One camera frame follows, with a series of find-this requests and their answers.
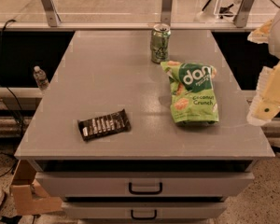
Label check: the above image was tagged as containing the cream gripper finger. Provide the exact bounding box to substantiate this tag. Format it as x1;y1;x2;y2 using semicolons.
246;62;280;126
247;20;273;44

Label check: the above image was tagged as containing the dark chocolate rxbar wrapper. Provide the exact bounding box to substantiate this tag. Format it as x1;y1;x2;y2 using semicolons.
77;109;132;141

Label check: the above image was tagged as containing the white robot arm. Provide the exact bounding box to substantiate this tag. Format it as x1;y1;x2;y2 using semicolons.
246;10;280;126

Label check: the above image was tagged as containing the green coconut crunch snack bag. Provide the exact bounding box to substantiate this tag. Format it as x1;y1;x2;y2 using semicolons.
161;61;219;124

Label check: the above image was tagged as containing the green soda can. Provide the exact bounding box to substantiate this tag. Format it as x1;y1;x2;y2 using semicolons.
150;23;171;63

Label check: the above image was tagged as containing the grey drawer cabinet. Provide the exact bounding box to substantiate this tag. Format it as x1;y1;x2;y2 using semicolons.
16;30;273;224

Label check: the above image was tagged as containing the clear plastic water bottle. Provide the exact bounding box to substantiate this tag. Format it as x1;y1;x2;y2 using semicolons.
34;66;49;91

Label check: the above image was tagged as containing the upper grey drawer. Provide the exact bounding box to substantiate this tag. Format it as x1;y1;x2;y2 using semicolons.
35;172;254;198

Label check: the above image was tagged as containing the grey drawer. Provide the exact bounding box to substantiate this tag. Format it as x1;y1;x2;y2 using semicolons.
62;203;226;220
35;172;254;198

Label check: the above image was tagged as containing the lower grey drawer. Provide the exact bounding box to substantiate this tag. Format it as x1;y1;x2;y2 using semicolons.
62;203;226;220

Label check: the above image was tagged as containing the cardboard box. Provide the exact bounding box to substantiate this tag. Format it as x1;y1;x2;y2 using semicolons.
10;161;62;216

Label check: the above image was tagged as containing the right metal rail bracket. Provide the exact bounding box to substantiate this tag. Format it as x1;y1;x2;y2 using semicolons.
233;0;255;28

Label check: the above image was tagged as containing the metal rail bracket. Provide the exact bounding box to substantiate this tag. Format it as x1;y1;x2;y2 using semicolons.
161;0;173;25
41;0;61;27
233;0;255;28

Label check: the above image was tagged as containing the middle metal rail bracket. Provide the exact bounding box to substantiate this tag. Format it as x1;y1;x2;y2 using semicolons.
161;0;173;25

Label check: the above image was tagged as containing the black upper drawer handle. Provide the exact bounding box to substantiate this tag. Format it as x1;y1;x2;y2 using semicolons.
128;182;163;195

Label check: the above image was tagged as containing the black drawer handle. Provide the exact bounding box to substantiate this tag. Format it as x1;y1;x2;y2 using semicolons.
130;210;158;220
128;182;163;195

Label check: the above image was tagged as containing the black lower drawer handle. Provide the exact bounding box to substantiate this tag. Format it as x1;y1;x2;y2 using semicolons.
130;210;158;220

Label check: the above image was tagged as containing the left metal rail bracket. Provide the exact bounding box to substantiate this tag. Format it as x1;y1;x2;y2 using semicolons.
41;0;61;27

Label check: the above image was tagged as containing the black cable on left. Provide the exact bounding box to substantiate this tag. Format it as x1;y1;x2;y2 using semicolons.
0;18;26;180

